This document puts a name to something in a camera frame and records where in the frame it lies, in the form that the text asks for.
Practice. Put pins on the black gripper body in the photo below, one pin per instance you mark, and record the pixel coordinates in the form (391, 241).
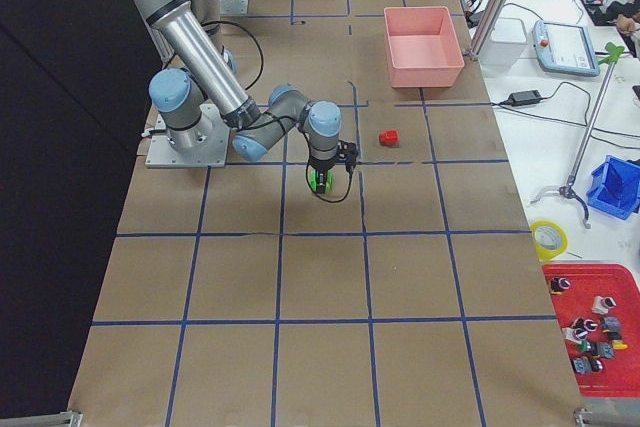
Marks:
(319, 165)

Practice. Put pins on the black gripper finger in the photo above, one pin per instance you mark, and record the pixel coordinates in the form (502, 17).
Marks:
(329, 182)
(316, 181)

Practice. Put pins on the green toy block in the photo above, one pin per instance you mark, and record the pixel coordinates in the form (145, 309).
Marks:
(324, 175)

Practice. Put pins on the red toy block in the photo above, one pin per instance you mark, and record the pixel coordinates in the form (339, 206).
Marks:
(388, 138)

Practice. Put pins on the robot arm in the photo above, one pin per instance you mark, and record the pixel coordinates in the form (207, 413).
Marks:
(178, 93)

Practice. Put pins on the pink plastic box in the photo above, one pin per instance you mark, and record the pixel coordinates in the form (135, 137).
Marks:
(422, 49)

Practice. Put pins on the black power adapter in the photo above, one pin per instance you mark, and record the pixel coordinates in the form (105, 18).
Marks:
(524, 98)

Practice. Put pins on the white plastic container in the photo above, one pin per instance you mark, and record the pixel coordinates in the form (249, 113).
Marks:
(505, 45)

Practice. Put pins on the yellow tape roll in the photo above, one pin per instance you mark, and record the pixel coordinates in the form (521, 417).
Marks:
(550, 239)

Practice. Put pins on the teach pendant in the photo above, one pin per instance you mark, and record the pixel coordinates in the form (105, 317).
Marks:
(564, 48)

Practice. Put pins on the blue plastic bin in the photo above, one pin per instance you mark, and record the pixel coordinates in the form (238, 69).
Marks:
(615, 188)

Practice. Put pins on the grabber reach tool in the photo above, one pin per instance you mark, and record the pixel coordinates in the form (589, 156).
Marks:
(566, 190)

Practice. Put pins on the red plastic tray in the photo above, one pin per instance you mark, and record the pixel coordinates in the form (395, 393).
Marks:
(597, 308)

